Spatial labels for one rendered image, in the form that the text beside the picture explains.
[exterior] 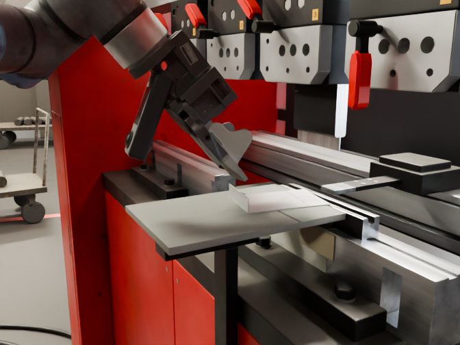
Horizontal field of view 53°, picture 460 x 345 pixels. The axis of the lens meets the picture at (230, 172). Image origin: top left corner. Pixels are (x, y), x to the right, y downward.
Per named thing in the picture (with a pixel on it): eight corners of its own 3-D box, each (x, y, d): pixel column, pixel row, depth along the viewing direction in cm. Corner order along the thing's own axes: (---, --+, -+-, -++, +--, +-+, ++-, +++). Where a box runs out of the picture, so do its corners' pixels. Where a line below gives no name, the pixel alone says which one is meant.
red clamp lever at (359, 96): (342, 109, 52) (347, 20, 50) (368, 107, 54) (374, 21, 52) (353, 110, 51) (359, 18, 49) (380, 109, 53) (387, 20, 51)
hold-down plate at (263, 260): (234, 254, 81) (234, 238, 80) (260, 248, 83) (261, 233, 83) (354, 343, 55) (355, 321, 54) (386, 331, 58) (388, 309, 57)
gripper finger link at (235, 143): (275, 157, 62) (230, 106, 61) (244, 187, 61) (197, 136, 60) (270, 157, 65) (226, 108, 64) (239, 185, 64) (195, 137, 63)
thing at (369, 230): (278, 201, 79) (278, 185, 79) (292, 199, 81) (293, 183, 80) (361, 240, 62) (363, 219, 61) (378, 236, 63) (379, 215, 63)
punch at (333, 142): (293, 141, 74) (294, 81, 72) (302, 140, 75) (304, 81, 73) (333, 151, 66) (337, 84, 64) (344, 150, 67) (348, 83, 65)
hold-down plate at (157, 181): (131, 176, 136) (130, 166, 135) (148, 174, 138) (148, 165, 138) (166, 203, 110) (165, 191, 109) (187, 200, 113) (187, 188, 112)
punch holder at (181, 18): (170, 75, 109) (168, 1, 105) (203, 74, 113) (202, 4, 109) (196, 77, 96) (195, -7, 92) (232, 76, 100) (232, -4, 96)
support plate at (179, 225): (125, 211, 68) (124, 205, 67) (274, 189, 80) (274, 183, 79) (169, 256, 52) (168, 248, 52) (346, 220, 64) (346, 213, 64)
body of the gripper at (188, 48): (242, 100, 61) (183, 26, 56) (194, 144, 60) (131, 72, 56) (224, 96, 68) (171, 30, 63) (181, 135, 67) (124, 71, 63)
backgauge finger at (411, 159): (304, 190, 80) (305, 163, 79) (408, 174, 92) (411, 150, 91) (352, 209, 70) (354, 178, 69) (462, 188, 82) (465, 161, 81)
